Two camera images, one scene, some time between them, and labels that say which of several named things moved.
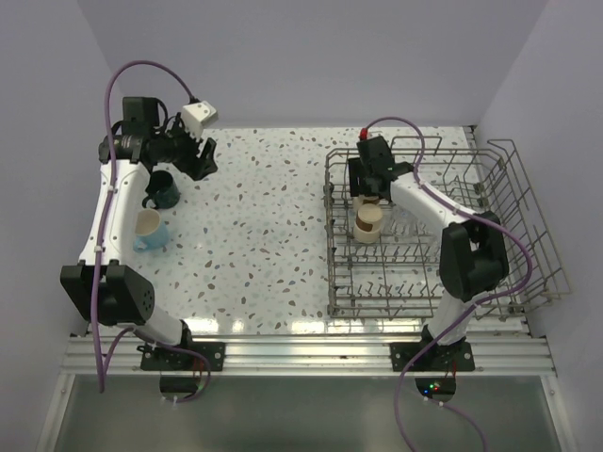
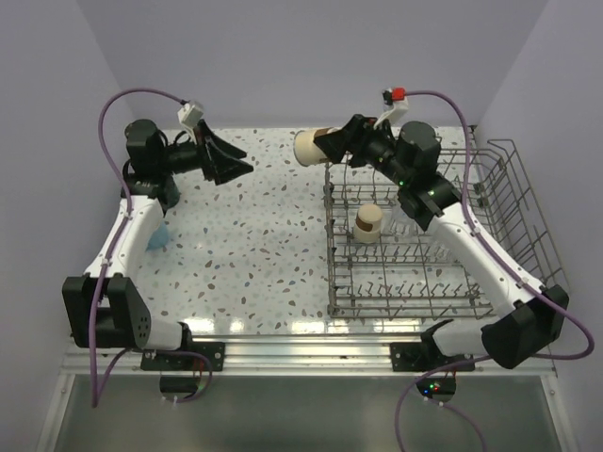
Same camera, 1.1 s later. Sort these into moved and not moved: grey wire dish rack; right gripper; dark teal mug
Moved: right gripper
Not moved: dark teal mug; grey wire dish rack
